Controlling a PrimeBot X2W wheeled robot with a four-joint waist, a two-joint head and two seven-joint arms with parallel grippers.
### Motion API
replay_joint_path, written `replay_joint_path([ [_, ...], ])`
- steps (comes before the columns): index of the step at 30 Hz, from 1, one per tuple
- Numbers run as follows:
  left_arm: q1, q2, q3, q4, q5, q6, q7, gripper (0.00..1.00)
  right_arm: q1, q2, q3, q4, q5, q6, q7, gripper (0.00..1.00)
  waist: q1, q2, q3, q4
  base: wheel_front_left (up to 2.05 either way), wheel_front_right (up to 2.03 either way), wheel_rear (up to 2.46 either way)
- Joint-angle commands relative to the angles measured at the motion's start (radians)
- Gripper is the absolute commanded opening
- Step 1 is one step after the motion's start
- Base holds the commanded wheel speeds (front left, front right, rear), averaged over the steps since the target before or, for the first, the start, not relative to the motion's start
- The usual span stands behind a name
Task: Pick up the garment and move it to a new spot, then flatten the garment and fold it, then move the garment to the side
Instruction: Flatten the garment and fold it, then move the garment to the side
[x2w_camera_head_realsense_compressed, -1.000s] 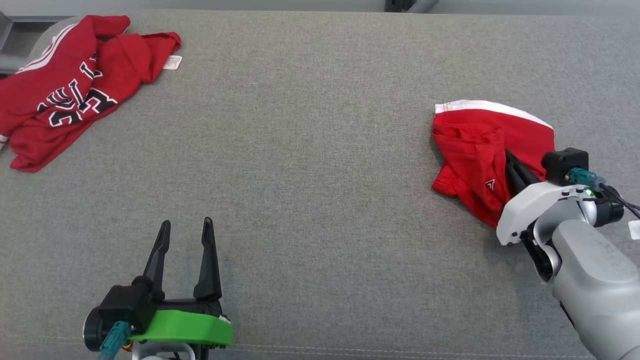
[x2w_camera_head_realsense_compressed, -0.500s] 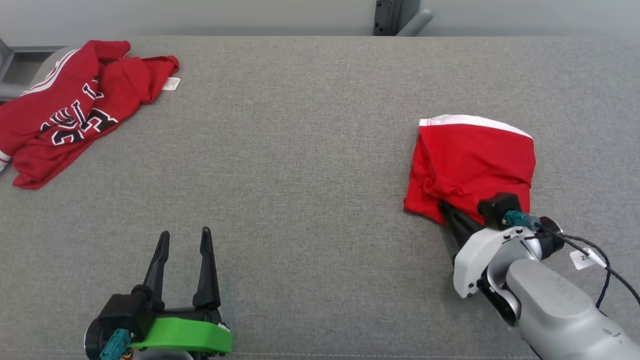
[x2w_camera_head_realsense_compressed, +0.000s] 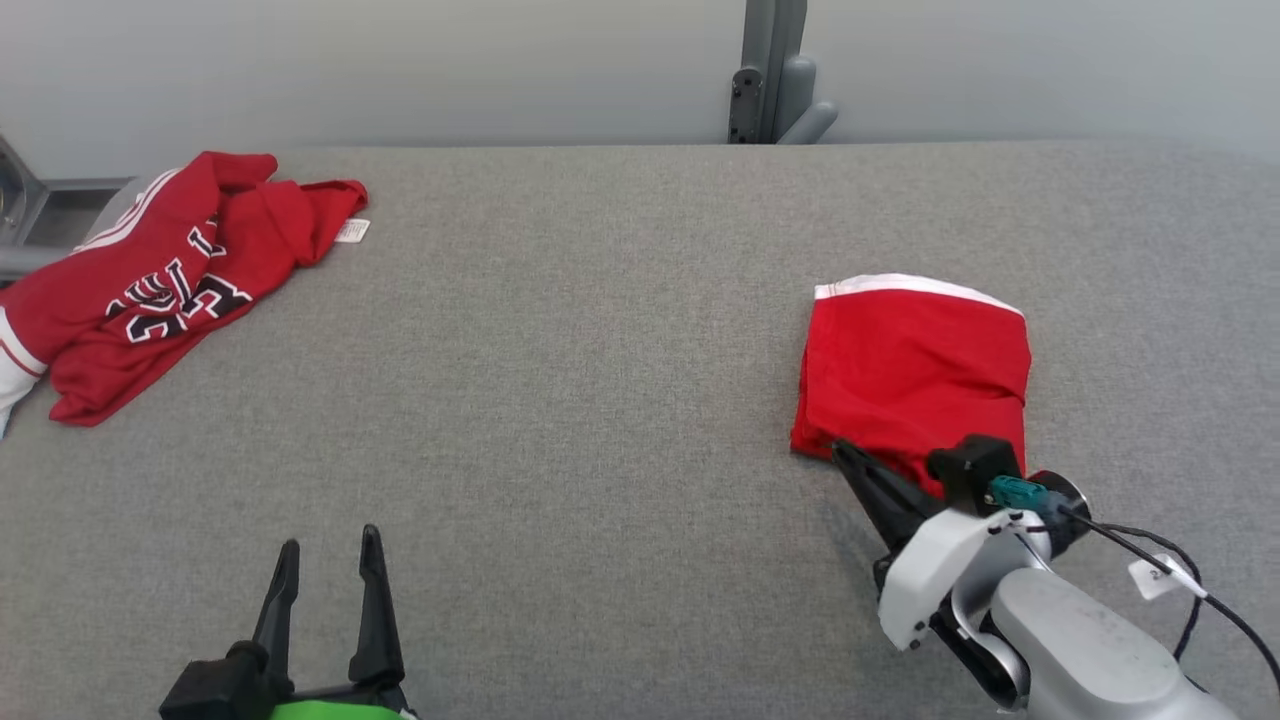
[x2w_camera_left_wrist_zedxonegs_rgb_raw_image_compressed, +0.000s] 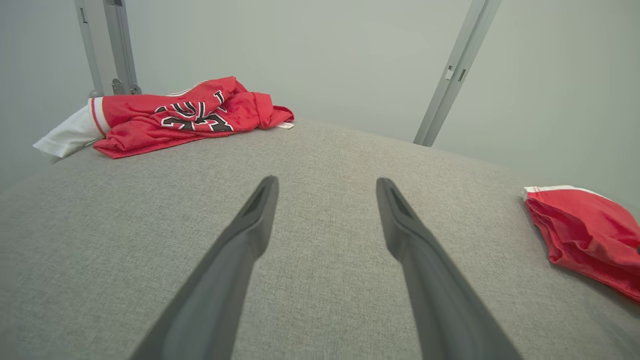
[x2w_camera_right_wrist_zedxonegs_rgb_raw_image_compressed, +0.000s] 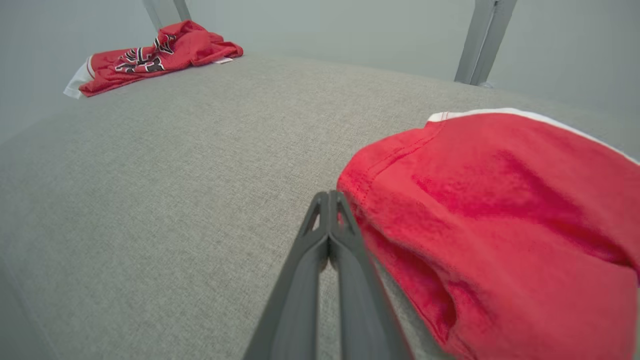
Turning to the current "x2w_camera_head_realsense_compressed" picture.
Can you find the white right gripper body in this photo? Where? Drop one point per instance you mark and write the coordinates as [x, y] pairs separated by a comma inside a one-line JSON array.
[[940, 570]]

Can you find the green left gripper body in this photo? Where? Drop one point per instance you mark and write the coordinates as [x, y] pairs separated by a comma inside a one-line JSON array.
[[350, 708]]

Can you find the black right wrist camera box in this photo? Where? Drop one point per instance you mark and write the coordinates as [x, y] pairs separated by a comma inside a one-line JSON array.
[[975, 465]]

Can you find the red shorts with white stripes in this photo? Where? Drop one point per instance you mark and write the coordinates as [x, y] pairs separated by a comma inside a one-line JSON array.
[[910, 370]]

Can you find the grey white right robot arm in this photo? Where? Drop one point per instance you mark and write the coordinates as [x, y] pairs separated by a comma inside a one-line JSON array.
[[1080, 650]]

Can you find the red jersey with black lettering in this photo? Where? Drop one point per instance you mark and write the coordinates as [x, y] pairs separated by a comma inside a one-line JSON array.
[[150, 260]]

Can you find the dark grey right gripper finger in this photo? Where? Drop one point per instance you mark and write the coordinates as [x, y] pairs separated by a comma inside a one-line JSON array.
[[890, 480], [885, 515]]

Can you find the grey metal post with bracket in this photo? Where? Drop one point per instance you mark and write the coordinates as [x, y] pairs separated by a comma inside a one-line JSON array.
[[770, 50]]

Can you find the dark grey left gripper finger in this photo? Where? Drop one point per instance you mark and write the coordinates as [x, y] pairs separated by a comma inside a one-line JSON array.
[[375, 620], [280, 610]]

